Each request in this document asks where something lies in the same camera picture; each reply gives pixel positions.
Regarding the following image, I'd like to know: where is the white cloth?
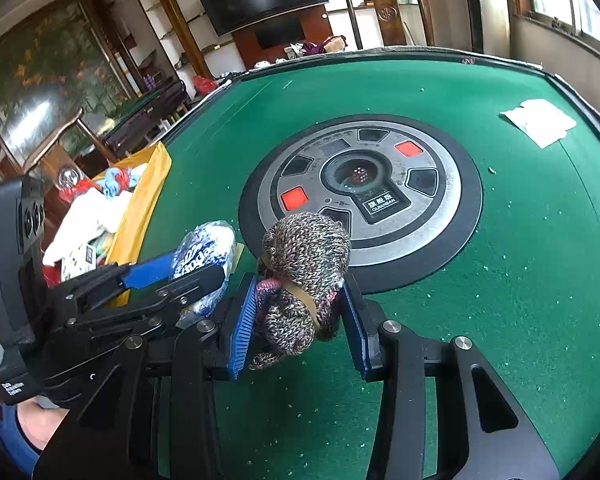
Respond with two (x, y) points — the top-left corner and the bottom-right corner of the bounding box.
(43, 190), (132, 266)

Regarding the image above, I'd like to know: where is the blue white plastic bag bundle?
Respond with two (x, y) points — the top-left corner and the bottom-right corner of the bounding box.
(169, 220), (237, 328)

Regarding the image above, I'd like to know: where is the light blue towel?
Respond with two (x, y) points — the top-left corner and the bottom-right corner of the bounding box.
(94, 164), (147, 198)

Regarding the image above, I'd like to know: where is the round mahjong table centre panel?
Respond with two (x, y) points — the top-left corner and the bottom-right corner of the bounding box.
(238, 114), (483, 294)

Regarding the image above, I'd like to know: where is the wooden chair near box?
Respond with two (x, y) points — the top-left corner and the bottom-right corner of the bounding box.
(0, 108), (120, 190)

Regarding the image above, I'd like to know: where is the yellow cardboard box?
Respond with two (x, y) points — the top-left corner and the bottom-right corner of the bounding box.
(42, 140), (173, 309)

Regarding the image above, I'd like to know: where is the large floral painting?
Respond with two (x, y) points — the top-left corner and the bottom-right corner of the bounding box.
(0, 0), (131, 165)

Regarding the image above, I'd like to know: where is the white paper sheet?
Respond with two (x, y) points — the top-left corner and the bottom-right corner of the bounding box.
(501, 99), (577, 148)

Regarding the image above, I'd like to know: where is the wooden chair by window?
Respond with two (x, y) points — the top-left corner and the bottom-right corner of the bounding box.
(346, 0), (434, 50)

